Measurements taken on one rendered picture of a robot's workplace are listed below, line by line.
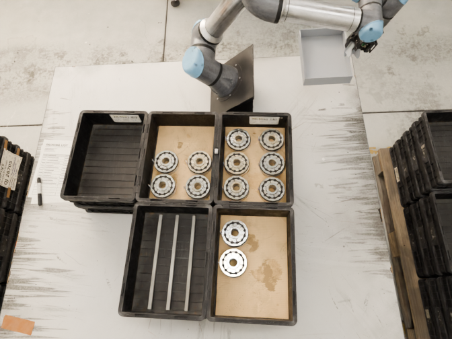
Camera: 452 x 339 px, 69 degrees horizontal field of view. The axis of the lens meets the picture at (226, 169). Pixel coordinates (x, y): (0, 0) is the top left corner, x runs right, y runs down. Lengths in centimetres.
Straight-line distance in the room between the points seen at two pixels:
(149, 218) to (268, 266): 51
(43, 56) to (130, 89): 153
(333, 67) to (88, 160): 116
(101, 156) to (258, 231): 76
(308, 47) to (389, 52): 143
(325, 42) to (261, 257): 101
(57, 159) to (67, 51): 157
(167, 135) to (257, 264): 67
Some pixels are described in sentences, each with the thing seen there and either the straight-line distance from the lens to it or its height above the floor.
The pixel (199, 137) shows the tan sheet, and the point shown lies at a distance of 146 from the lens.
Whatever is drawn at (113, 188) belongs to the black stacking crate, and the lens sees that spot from 147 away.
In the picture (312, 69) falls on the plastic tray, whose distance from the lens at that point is 158.
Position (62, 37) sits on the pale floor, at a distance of 334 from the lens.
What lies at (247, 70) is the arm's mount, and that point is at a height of 92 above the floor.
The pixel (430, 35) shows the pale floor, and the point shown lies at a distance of 325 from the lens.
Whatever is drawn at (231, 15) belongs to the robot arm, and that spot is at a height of 116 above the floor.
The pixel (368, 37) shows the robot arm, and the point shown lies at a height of 123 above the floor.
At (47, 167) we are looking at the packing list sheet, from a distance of 180.
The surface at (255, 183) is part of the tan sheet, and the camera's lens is 137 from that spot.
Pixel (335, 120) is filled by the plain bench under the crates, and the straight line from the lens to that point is 169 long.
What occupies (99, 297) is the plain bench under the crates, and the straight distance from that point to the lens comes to 154.
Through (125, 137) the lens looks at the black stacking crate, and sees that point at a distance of 155.
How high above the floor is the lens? 212
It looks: 68 degrees down
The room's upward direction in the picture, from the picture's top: 8 degrees counter-clockwise
